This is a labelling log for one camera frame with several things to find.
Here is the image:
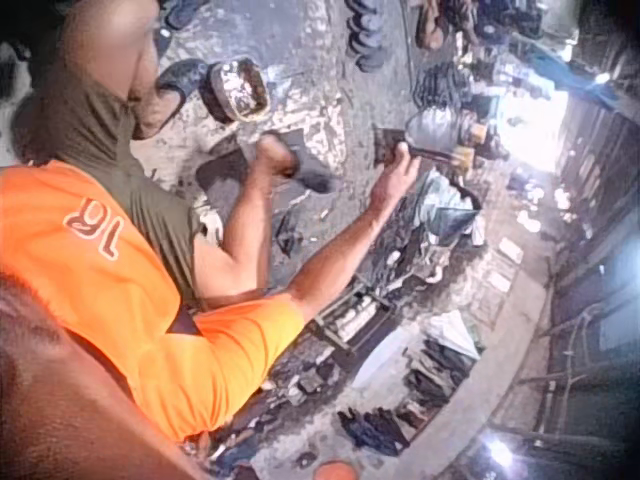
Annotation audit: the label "open round polish tin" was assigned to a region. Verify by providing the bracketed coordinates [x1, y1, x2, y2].
[199, 56, 272, 126]

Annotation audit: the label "dark shoe brush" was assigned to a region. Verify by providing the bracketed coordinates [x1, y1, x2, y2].
[372, 124, 467, 170]

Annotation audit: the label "person's right hand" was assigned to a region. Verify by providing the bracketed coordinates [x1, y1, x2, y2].
[368, 141, 422, 212]

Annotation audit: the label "yellow container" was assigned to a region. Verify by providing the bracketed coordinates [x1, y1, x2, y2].
[450, 123, 490, 172]

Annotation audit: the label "pair of brown shoes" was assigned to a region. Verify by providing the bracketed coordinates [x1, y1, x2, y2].
[413, 0, 452, 52]

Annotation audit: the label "orange round object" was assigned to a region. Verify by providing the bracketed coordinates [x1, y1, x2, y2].
[311, 459, 359, 480]

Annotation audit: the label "person's left hand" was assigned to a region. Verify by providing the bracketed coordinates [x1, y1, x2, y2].
[251, 132, 301, 182]

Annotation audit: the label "blue tarp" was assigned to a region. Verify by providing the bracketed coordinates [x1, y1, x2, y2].
[518, 38, 622, 112]

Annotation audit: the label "stack of dark shoes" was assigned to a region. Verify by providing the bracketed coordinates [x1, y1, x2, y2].
[413, 61, 472, 109]

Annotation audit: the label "dark leather sheet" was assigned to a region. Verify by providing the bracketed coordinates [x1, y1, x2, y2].
[194, 144, 262, 214]

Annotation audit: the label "wooden tool crate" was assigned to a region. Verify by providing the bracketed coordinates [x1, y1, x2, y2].
[308, 283, 397, 362]

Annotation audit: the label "white plastic stool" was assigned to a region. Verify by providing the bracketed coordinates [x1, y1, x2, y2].
[198, 208, 225, 247]

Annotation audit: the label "blue-grey cloth bundle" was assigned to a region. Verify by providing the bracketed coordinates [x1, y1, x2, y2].
[413, 168, 487, 247]

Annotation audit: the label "person's legs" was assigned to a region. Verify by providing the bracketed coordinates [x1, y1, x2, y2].
[9, 0, 214, 304]

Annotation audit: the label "blue sandal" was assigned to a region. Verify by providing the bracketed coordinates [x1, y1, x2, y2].
[163, 0, 212, 32]

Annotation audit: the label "heap of dark clothes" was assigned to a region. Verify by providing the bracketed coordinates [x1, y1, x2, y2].
[402, 309, 487, 414]

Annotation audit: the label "dark leather shoe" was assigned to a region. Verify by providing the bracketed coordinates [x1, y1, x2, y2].
[259, 127, 342, 196]

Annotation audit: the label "dark leather scrap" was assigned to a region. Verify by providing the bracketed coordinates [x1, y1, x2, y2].
[273, 208, 307, 257]

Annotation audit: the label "row of dark shoe soles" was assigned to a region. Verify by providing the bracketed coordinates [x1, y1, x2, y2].
[343, 0, 390, 74]

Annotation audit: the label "grey plastic bag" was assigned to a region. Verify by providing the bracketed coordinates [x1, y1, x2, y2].
[403, 106, 477, 152]

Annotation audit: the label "dark blue cloth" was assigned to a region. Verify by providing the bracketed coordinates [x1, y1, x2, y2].
[336, 406, 412, 457]

